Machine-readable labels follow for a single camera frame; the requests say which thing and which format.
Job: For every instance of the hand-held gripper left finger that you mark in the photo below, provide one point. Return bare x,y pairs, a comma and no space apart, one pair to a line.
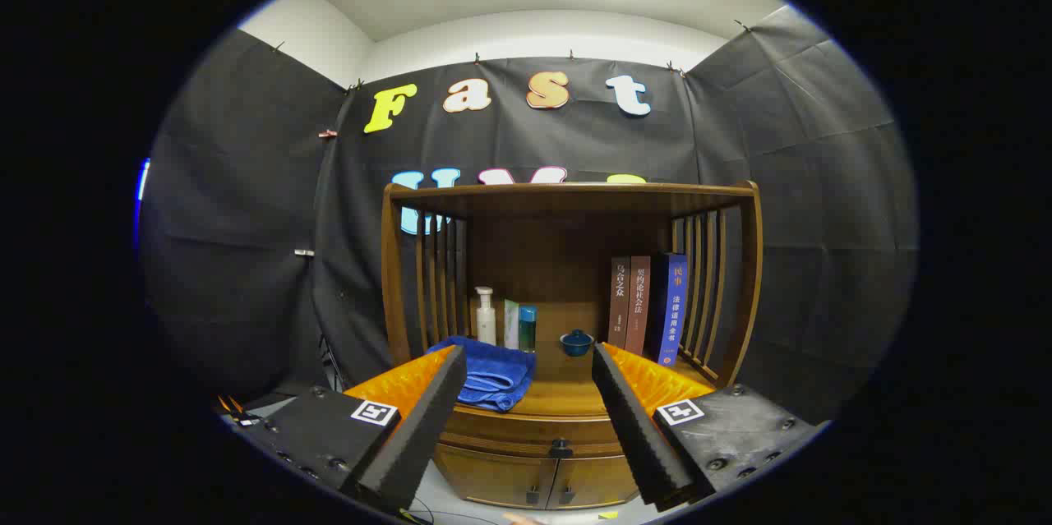
419,435

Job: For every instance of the white pump bottle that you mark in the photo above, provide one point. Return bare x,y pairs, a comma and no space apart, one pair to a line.
486,324

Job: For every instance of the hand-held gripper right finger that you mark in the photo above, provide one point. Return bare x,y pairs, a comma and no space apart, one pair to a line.
633,435

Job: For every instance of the wooden drawer with dark knob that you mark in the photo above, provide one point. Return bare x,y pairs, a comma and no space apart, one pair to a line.
509,430

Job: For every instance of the white and green box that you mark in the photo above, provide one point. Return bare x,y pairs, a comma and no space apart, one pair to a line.
510,326

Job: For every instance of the blue lidded teacup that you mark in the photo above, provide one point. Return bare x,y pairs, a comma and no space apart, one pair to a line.
576,344

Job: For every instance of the wooden cabinet door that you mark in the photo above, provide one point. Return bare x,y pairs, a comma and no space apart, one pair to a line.
596,480
493,476

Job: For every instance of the wooden cabinet with slatted sides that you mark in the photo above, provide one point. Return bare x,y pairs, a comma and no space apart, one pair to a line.
542,254

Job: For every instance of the black backdrop cloth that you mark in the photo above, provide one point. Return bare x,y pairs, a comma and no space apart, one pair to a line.
534,139

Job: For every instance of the blue book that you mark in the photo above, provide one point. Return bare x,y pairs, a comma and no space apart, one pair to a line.
675,311

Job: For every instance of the wooden countertop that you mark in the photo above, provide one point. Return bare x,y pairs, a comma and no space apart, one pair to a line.
559,389

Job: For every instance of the reddish brown book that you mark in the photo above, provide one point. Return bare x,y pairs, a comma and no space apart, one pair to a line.
638,307

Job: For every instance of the blue folded towel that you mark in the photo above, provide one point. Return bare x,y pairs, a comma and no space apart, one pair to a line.
493,373

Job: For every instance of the teal bottle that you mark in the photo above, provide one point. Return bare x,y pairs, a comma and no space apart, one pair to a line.
528,332

